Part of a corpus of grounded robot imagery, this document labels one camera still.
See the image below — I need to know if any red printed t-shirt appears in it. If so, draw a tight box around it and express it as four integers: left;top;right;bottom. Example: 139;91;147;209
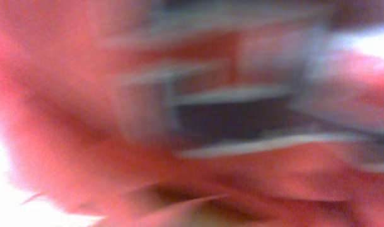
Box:
0;1;384;226

